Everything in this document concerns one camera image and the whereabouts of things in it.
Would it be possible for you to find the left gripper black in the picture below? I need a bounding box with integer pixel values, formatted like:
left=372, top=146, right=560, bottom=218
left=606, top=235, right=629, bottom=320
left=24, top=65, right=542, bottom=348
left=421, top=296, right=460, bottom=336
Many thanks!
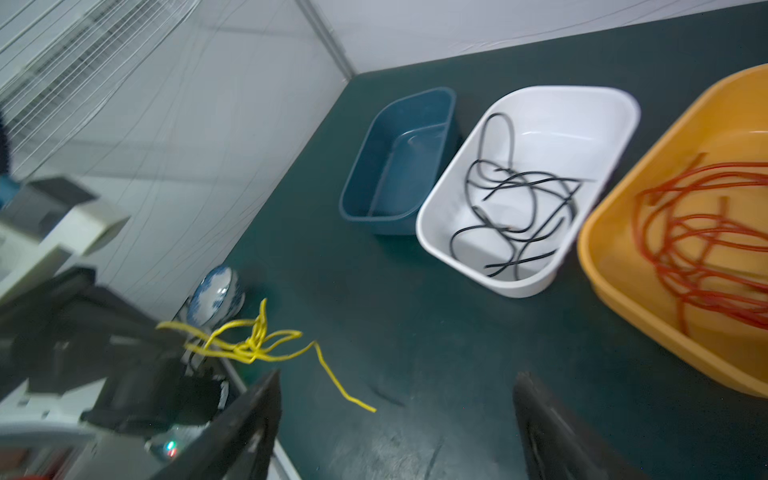
left=1, top=267, right=222, bottom=432

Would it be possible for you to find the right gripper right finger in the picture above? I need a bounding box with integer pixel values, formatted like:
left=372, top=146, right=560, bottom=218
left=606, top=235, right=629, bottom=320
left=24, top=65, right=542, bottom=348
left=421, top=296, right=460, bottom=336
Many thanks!
left=513, top=372, right=647, bottom=480

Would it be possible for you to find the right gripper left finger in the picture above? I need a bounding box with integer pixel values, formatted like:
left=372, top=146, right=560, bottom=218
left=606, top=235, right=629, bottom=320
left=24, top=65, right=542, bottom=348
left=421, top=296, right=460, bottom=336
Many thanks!
left=153, top=369, right=282, bottom=480

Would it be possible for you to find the black cable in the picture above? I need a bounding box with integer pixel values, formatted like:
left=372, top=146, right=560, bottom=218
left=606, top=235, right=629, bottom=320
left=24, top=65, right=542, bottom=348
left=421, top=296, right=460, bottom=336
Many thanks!
left=448, top=111, right=592, bottom=281

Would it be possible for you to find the blue white patterned plate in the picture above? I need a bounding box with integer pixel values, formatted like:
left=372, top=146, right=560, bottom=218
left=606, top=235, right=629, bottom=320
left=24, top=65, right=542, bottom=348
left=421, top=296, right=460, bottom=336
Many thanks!
left=186, top=264, right=245, bottom=330

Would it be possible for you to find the yellow plastic bin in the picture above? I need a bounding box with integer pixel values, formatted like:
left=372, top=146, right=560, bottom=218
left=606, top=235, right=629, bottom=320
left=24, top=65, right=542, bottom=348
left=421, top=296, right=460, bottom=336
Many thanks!
left=578, top=65, right=767, bottom=397

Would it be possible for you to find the white plastic bin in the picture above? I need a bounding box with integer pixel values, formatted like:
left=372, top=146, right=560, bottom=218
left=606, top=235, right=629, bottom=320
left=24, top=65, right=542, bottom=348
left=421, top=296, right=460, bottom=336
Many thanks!
left=416, top=86, right=641, bottom=298

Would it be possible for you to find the blue plastic bin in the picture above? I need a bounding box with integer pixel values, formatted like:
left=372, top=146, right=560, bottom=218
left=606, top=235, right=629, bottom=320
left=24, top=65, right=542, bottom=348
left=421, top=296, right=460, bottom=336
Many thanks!
left=339, top=87, right=461, bottom=236

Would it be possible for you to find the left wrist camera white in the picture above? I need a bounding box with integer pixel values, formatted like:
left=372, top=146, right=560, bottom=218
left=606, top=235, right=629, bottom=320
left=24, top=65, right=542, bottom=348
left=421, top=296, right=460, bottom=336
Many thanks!
left=1, top=175, right=130, bottom=302

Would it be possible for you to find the white wire basket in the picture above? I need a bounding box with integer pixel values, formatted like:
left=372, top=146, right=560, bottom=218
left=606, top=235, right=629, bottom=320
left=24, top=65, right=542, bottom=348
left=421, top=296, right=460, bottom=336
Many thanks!
left=1, top=1, right=198, bottom=180

